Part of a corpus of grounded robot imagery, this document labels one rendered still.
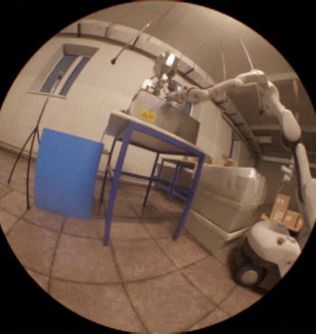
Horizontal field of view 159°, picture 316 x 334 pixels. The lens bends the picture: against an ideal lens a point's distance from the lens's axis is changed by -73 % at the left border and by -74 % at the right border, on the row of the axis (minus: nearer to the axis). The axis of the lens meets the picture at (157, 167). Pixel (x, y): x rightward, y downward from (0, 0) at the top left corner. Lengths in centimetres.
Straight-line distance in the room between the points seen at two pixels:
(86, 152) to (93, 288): 77
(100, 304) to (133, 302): 13
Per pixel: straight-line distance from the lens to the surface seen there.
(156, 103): 84
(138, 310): 58
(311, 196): 92
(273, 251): 74
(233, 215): 86
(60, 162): 87
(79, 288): 60
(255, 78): 103
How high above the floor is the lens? 55
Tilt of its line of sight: 1 degrees down
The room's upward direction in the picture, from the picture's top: 15 degrees clockwise
